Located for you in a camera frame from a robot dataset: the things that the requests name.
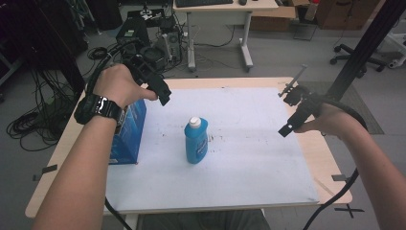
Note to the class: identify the black tape strip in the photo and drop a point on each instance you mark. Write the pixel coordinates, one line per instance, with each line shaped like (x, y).
(339, 177)
(48, 170)

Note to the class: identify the flat cardboard box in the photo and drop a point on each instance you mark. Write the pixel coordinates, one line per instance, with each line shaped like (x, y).
(271, 19)

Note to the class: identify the white desk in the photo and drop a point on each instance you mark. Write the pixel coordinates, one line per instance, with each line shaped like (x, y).
(220, 14)

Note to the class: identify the black metal post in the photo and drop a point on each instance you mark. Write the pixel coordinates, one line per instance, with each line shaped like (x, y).
(367, 44)

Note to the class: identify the black office chair base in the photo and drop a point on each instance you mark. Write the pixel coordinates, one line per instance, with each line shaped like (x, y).
(354, 56)

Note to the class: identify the white table leg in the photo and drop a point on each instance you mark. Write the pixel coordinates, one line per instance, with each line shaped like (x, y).
(130, 222)

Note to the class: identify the small grey computer case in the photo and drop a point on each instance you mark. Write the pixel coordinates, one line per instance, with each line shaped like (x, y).
(174, 41)

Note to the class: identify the wooden table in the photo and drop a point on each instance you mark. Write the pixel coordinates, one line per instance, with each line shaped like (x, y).
(322, 153)

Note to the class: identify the dark grey floor mat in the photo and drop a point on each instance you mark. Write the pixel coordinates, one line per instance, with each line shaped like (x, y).
(360, 108)

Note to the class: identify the dark curtain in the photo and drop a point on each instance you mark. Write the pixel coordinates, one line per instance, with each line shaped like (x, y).
(48, 38)

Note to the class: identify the black keyboard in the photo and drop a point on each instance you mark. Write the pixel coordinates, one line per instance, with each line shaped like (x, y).
(204, 2)

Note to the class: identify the black box with white print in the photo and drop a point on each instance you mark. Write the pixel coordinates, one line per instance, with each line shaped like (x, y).
(148, 16)

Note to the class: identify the person's left hand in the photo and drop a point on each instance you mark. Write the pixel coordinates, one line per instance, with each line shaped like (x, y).
(116, 84)

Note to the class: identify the blue cardboard box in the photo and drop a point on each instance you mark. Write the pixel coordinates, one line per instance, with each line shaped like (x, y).
(129, 134)

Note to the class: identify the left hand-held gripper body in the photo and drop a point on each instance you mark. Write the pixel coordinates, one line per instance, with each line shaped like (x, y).
(143, 75)

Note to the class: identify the black computer tower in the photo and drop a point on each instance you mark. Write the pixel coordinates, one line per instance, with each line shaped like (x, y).
(132, 28)

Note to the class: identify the blue bottle with white cap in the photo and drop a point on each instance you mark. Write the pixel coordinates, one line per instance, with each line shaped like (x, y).
(196, 143)

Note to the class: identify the black wristwatch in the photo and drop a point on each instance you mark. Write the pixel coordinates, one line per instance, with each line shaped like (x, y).
(95, 107)

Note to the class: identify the large cardboard box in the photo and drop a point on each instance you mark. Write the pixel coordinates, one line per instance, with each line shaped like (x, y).
(344, 14)

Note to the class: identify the white foam mat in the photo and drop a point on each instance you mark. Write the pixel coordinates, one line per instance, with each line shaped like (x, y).
(249, 159)

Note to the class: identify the person's right hand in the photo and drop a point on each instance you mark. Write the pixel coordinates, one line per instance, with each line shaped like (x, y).
(332, 121)

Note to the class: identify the black tape cross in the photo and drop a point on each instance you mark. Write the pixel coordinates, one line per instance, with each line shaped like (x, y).
(348, 210)

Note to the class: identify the person's grey trousers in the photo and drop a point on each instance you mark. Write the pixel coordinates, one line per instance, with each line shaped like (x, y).
(204, 221)

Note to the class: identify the black computer mouse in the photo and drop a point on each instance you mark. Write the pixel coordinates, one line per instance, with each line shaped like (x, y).
(242, 2)

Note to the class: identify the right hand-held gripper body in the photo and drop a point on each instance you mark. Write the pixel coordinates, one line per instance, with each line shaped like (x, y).
(308, 100)

